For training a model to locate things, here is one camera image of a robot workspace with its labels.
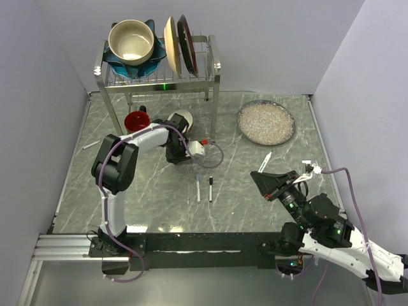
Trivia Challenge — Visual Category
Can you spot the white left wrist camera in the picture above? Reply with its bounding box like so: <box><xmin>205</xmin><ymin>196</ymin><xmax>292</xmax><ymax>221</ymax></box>
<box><xmin>186</xmin><ymin>140</ymin><xmax>207</xmax><ymax>158</ymax></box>

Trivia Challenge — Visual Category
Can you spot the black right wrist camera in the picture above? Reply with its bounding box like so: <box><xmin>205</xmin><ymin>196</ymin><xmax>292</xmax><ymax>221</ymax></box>
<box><xmin>293</xmin><ymin>160</ymin><xmax>323</xmax><ymax>184</ymax></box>

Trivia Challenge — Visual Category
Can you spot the white ceramic bowl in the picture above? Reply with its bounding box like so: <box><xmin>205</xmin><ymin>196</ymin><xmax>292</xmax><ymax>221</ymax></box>
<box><xmin>168</xmin><ymin>110</ymin><xmax>193</xmax><ymax>134</ymax></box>

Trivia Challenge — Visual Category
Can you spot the white marker with purple tip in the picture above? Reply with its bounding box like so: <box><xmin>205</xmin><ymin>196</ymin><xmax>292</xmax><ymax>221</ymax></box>
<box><xmin>196</xmin><ymin>174</ymin><xmax>201</xmax><ymax>204</ymax></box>

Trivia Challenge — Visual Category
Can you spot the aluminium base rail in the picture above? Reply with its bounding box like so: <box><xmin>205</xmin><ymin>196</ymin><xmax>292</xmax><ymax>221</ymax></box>
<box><xmin>18</xmin><ymin>232</ymin><xmax>320</xmax><ymax>305</ymax></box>

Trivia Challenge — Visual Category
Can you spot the speckled brown plate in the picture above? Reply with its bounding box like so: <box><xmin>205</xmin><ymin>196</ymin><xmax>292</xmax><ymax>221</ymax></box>
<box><xmin>237</xmin><ymin>99</ymin><xmax>295</xmax><ymax>146</ymax></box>

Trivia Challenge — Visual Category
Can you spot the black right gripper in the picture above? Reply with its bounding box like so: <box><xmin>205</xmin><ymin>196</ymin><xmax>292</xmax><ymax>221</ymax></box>
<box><xmin>248</xmin><ymin>169</ymin><xmax>309</xmax><ymax>228</ymax></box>

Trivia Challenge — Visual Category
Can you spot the cream upright plate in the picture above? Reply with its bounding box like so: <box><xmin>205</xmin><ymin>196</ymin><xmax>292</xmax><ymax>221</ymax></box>
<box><xmin>163</xmin><ymin>16</ymin><xmax>181</xmax><ymax>78</ymax></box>

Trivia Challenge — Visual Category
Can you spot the thin white pen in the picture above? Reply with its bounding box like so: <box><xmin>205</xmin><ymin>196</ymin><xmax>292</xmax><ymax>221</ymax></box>
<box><xmin>208</xmin><ymin>176</ymin><xmax>214</xmax><ymax>203</ymax></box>

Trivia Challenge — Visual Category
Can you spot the large beige bowl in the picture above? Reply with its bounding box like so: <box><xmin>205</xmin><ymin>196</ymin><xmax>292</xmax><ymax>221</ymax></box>
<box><xmin>108</xmin><ymin>20</ymin><xmax>155</xmax><ymax>66</ymax></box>

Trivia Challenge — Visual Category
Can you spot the blue flower-shaped dish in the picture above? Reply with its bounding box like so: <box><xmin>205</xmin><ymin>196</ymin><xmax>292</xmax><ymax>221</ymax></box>
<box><xmin>103</xmin><ymin>19</ymin><xmax>166</xmax><ymax>79</ymax></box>

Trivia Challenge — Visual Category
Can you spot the steel dish rack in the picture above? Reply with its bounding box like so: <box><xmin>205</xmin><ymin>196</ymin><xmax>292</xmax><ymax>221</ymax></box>
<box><xmin>93</xmin><ymin>34</ymin><xmax>221</xmax><ymax>141</ymax></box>

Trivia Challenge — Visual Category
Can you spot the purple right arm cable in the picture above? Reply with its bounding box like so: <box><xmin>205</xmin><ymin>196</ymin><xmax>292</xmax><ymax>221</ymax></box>
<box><xmin>310</xmin><ymin>167</ymin><xmax>385</xmax><ymax>306</ymax></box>

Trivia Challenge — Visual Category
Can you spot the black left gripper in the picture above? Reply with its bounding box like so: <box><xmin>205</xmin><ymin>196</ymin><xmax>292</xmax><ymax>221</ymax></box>
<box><xmin>166</xmin><ymin>139</ymin><xmax>192</xmax><ymax>164</ymax></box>

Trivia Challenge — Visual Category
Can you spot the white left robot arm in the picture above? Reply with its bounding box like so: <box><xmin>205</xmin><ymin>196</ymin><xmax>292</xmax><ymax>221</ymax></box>
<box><xmin>91</xmin><ymin>111</ymin><xmax>205</xmax><ymax>256</ymax></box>

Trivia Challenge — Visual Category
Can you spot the grey pen at left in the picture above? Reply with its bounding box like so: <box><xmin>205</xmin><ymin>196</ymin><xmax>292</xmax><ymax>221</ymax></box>
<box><xmin>82</xmin><ymin>140</ymin><xmax>101</xmax><ymax>150</ymax></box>

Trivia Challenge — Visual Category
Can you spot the red and black mug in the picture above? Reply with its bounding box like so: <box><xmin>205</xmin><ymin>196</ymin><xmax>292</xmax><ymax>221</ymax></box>
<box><xmin>124</xmin><ymin>105</ymin><xmax>150</xmax><ymax>134</ymax></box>

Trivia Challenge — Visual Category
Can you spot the dark red upright plate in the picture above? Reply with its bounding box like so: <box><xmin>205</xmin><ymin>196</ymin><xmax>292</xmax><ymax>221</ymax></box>
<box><xmin>177</xmin><ymin>15</ymin><xmax>198</xmax><ymax>77</ymax></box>

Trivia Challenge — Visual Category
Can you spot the small pen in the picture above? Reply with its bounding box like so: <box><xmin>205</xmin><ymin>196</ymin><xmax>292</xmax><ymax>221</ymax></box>
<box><xmin>258</xmin><ymin>150</ymin><xmax>273</xmax><ymax>173</ymax></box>

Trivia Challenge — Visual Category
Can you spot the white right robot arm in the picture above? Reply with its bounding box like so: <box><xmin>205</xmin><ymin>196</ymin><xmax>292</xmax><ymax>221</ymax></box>
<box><xmin>251</xmin><ymin>171</ymin><xmax>407</xmax><ymax>295</ymax></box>

